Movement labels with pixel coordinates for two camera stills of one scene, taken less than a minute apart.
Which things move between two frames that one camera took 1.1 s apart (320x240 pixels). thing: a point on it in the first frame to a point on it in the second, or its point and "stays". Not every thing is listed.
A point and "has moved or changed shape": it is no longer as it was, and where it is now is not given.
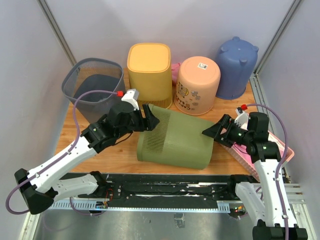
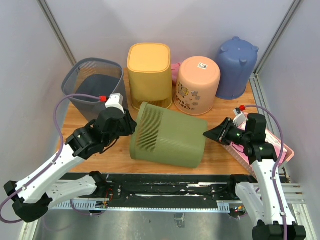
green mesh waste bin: [177, 140] has moved or changed shape
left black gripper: [152, 122] to [131, 125]
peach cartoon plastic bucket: [198, 77] stays
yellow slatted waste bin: [149, 73] stays
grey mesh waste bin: [91, 74] stays
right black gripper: [227, 122] stays
